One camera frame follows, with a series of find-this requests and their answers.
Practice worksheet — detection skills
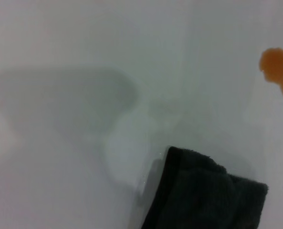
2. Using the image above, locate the dark blue rag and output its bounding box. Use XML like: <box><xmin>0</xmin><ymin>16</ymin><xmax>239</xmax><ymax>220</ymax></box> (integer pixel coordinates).
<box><xmin>140</xmin><ymin>146</ymin><xmax>269</xmax><ymax>229</ymax></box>

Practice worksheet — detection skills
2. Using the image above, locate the orange-brown liquid stain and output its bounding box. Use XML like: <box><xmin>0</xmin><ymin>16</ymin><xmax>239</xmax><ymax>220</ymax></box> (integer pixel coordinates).
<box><xmin>258</xmin><ymin>47</ymin><xmax>283</xmax><ymax>107</ymax></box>

